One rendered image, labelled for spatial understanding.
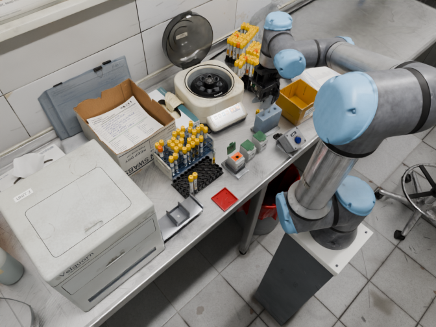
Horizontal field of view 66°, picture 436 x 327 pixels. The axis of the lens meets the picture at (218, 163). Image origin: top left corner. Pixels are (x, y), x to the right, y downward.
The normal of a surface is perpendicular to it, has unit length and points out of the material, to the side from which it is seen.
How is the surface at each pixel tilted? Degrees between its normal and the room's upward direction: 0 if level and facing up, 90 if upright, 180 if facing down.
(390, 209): 0
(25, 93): 90
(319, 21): 0
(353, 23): 0
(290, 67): 90
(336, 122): 83
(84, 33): 90
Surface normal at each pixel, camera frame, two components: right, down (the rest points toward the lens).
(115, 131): 0.03, -0.58
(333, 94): -0.97, 0.07
